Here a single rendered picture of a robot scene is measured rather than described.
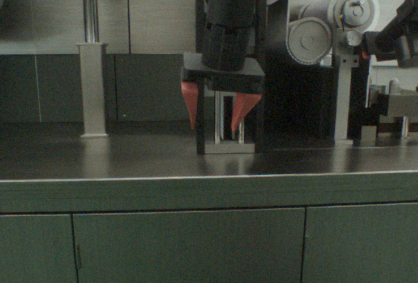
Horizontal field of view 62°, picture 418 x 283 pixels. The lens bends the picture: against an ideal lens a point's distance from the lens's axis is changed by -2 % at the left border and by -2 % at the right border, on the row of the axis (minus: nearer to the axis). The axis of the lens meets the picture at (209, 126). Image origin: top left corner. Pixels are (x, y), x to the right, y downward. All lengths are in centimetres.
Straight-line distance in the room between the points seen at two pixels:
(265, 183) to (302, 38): 44
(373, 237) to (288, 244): 20
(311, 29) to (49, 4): 87
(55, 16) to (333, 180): 104
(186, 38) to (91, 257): 79
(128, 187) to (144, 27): 71
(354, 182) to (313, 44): 41
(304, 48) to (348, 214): 45
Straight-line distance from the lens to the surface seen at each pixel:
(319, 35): 103
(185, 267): 83
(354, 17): 105
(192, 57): 48
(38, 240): 85
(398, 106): 110
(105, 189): 73
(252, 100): 47
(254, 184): 72
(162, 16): 130
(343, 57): 98
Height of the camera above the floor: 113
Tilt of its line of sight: 11 degrees down
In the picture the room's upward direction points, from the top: straight up
